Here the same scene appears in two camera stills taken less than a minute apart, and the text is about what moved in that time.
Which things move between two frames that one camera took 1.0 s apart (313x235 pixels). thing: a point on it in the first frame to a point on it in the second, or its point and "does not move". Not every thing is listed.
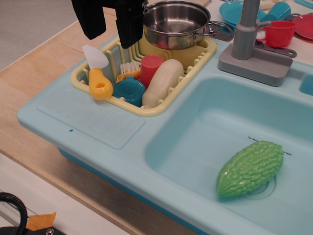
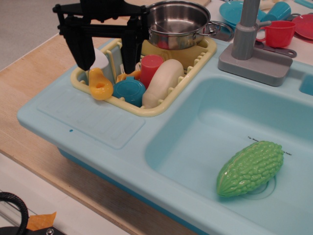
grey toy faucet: (242, 59) does not move
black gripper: (129, 18) to (78, 34)
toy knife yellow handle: (100, 86) does not move
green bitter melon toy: (249, 168) does not move
